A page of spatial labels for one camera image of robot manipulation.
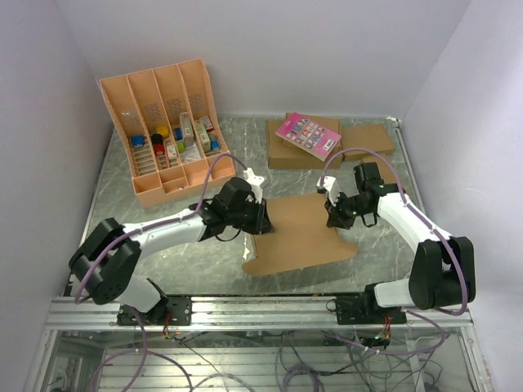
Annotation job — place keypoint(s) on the peach plastic file organizer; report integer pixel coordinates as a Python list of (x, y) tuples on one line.
[(154, 111)]

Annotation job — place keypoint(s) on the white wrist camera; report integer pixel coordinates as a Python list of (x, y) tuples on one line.
[(255, 183), (328, 186)]

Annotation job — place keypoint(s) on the folded cardboard box middle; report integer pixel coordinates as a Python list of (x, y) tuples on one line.
[(372, 137)]

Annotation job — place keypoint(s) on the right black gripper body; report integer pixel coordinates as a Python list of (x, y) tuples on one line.
[(345, 210)]

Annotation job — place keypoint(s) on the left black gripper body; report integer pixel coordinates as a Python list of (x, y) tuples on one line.
[(253, 216)]

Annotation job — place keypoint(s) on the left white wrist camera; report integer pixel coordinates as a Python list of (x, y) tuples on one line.
[(255, 183)]

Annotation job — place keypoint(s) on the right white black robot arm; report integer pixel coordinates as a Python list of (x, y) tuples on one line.
[(443, 269)]

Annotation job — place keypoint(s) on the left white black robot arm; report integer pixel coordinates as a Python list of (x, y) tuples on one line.
[(106, 261)]

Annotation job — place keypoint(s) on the green white small carton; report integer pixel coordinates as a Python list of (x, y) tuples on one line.
[(202, 135)]

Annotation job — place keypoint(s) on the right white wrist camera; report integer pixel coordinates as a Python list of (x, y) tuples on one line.
[(328, 186)]

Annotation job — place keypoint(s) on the pink paperback book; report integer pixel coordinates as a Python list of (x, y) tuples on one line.
[(319, 137)]

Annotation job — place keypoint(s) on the small folded cardboard box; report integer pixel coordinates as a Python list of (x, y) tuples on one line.
[(385, 172)]

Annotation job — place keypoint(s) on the folded cardboard box under book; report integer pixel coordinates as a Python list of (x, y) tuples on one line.
[(282, 155)]

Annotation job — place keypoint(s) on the large cardboard box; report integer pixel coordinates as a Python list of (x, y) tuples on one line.
[(300, 238)]

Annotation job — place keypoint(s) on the aluminium mounting rail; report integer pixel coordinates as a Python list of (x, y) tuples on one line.
[(213, 313)]

